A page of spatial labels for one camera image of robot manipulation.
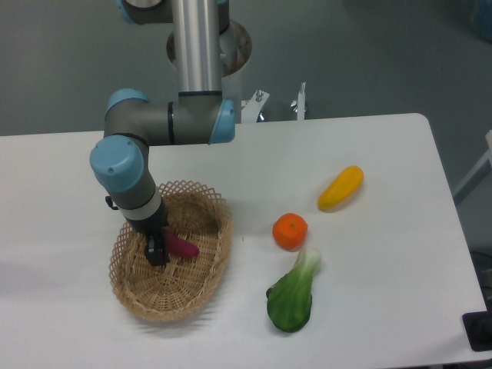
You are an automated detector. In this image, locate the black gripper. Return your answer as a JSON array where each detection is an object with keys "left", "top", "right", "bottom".
[{"left": 105, "top": 195, "right": 169, "bottom": 267}]

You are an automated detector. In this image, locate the purple sweet potato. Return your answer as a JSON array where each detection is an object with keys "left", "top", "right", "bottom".
[{"left": 163, "top": 229, "right": 200, "bottom": 259}]

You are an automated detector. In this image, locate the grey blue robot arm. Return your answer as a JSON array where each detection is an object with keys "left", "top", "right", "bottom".
[{"left": 89, "top": 1, "right": 235, "bottom": 266}]

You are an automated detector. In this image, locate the woven wicker basket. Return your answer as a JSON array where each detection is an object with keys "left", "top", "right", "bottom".
[{"left": 109, "top": 181, "right": 233, "bottom": 322}]

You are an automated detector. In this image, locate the orange mandarin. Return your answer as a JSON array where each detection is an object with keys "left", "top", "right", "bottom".
[{"left": 271, "top": 213, "right": 308, "bottom": 251}]

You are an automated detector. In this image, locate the green bok choy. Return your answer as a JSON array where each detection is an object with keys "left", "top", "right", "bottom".
[{"left": 265, "top": 247, "right": 322, "bottom": 333}]

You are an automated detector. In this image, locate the black device at table edge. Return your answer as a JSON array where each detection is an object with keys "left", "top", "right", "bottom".
[{"left": 462, "top": 311, "right": 491, "bottom": 352}]

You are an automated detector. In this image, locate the white furniture leg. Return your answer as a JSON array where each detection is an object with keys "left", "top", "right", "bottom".
[{"left": 451, "top": 131, "right": 491, "bottom": 205}]

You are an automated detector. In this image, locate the white metal mounting frame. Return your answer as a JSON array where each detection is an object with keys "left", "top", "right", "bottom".
[{"left": 241, "top": 81, "right": 308, "bottom": 123}]

